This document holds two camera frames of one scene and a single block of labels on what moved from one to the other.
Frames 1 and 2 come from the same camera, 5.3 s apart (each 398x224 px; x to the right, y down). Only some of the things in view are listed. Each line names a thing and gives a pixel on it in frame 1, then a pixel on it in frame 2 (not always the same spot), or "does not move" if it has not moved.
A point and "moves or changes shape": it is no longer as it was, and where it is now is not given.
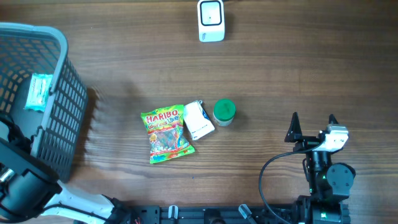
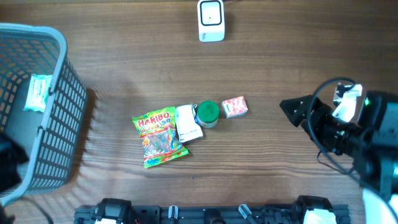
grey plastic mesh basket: [55, 133] does not move
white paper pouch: [198, 120] → [188, 123]
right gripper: [295, 134] → [301, 115]
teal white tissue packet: [38, 92] does not move
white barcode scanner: [211, 15] does not move
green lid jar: [224, 111] → [208, 114]
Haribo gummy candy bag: [165, 127] moves or changes shape
